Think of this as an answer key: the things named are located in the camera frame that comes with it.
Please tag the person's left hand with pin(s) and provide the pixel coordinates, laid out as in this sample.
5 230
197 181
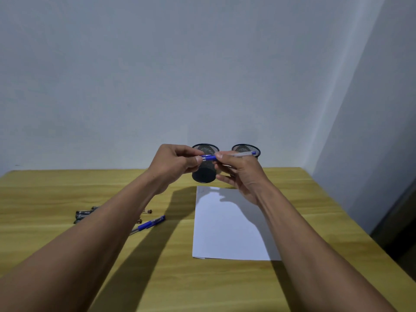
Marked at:
169 165

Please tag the person's right hand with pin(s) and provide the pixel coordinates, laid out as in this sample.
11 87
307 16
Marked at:
248 178

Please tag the person's left thumb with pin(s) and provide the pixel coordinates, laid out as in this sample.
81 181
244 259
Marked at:
194 160

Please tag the person's right thumb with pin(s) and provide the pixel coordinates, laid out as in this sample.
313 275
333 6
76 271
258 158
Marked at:
225 156

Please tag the blue capped clear ballpoint pen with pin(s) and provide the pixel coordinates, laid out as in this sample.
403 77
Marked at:
150 223
209 157

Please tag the person's left forearm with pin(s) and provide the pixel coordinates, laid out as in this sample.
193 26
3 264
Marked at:
81 243

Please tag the person's right forearm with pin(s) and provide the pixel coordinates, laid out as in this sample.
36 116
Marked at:
318 256

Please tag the black mesh pen holder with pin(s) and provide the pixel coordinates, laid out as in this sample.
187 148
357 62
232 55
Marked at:
205 175
246 148

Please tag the black pen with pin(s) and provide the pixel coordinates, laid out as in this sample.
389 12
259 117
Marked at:
148 211
79 218
84 212

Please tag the white paper sheet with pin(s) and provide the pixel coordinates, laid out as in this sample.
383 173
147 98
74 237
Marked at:
227 230

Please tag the dark wooden furniture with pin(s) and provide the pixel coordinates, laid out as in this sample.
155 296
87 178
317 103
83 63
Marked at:
398 230

